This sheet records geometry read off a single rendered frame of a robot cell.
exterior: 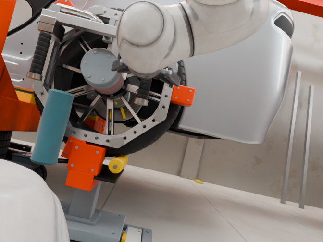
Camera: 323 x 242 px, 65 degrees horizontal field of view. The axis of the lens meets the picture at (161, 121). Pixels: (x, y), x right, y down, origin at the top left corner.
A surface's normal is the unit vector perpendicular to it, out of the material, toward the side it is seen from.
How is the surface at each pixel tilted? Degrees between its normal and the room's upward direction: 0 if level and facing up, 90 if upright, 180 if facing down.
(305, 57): 90
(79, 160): 90
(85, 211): 90
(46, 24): 90
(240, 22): 125
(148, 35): 104
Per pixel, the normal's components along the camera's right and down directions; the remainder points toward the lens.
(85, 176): 0.05, -0.05
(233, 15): 0.34, 0.66
